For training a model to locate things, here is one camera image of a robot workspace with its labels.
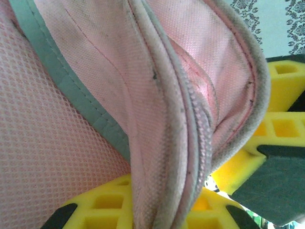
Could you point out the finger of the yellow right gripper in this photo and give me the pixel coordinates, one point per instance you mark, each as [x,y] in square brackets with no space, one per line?
[238,171]
[281,95]

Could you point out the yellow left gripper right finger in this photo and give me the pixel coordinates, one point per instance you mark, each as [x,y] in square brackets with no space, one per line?
[214,212]

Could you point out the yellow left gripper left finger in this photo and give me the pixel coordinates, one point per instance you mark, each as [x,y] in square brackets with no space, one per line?
[126,210]

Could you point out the pink backpack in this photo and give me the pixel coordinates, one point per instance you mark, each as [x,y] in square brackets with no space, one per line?
[95,71]

